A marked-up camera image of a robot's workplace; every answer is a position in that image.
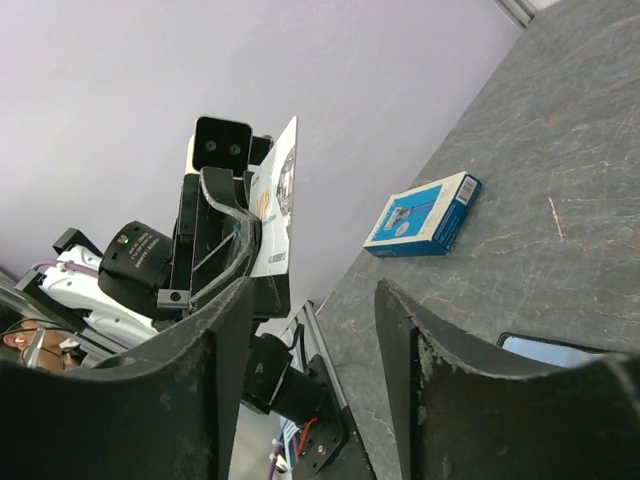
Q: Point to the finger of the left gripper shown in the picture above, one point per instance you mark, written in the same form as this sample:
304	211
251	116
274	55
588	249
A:
227	236
271	297

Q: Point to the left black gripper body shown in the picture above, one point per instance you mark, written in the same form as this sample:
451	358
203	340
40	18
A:
175	297

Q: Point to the silver credit card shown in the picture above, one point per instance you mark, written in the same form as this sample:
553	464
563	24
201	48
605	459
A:
271	201

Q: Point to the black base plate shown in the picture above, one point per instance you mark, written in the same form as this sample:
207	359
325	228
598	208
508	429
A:
333	449

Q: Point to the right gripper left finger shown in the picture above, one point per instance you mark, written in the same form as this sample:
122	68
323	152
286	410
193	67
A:
166	409

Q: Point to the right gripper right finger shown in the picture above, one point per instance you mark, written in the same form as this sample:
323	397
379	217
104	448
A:
464	408

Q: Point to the blue white card box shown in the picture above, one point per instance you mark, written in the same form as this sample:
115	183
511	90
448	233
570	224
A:
425	220

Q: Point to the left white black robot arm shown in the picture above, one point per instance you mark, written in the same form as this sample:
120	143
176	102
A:
144	282

